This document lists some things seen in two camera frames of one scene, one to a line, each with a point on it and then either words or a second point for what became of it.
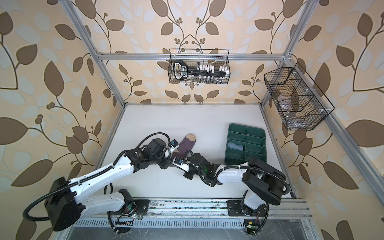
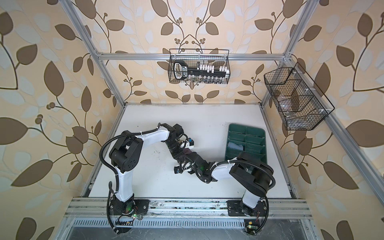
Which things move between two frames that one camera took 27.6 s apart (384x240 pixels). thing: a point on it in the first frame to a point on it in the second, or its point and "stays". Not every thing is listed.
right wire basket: x=300 y=104 stays
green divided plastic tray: x=253 y=141 stays
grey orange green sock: x=233 y=145 stays
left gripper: x=166 y=164 to x=177 y=155
